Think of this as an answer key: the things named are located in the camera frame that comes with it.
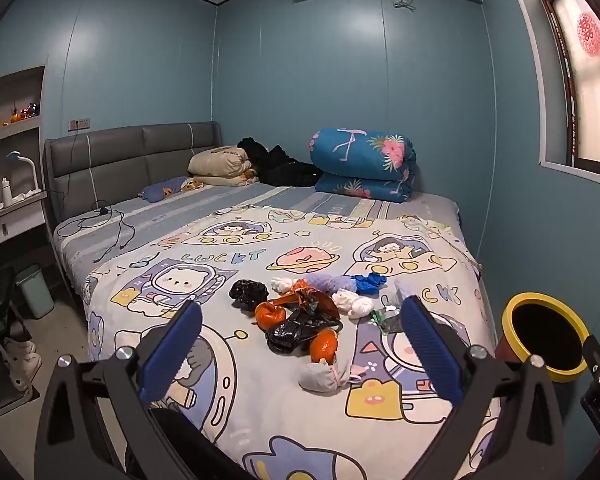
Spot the black charger cable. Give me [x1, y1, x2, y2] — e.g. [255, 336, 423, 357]
[55, 200, 137, 263]

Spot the grey padded bed headboard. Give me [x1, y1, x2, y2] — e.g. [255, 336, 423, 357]
[44, 121, 224, 231]

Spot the small black plastic bag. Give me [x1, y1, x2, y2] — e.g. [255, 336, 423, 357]
[229, 279, 271, 311]

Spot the small green waste bin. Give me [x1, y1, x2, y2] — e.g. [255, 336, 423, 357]
[15, 265, 55, 319]

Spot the yellow rimmed trash bin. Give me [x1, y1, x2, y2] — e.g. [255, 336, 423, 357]
[495, 291, 592, 385]

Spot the orange brown plastic bag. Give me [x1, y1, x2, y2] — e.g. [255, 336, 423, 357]
[275, 282, 341, 322]

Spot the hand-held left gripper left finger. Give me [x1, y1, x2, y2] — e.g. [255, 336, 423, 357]
[34, 301, 204, 480]

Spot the cartoon printed blanket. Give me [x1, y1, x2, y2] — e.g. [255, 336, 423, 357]
[82, 207, 498, 480]

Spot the white desk lamp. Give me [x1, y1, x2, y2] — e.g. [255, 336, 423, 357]
[6, 151, 47, 201]

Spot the white shoe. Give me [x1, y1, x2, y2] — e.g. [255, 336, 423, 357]
[2, 337, 37, 361]
[10, 355, 43, 391]

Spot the orange bottle cap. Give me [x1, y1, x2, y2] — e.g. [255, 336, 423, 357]
[255, 301, 288, 331]

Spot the grey white paper bundle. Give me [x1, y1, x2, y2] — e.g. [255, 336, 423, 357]
[299, 358, 351, 392]

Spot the striped grey bed sheet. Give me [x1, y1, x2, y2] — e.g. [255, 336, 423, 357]
[54, 183, 461, 291]

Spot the green clear wrapper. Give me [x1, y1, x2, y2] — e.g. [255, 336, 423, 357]
[370, 307, 405, 336]

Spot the large black plastic bag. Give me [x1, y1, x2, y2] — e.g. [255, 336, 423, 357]
[266, 310, 342, 356]

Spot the white wall shelf unit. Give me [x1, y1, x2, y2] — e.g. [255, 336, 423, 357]
[0, 65, 48, 251]

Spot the red round window decal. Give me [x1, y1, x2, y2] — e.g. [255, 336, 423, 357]
[576, 11, 600, 58]

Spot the black clothes pile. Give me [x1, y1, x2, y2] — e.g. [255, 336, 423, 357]
[237, 136, 326, 187]

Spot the small purple pillow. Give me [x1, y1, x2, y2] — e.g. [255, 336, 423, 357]
[139, 176, 203, 204]

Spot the blue flamingo folded quilt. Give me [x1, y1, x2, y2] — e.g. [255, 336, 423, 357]
[308, 127, 418, 204]

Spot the beige folded quilt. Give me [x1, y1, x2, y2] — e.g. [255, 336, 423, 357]
[187, 146, 258, 187]

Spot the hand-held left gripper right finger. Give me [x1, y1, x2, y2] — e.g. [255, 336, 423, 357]
[401, 295, 567, 480]

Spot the window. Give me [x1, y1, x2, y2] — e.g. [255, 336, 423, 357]
[540, 0, 600, 181]

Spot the purple foam net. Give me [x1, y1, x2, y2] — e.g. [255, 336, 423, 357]
[300, 272, 357, 295]

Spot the blue wrapper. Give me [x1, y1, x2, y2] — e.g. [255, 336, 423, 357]
[349, 271, 388, 297]

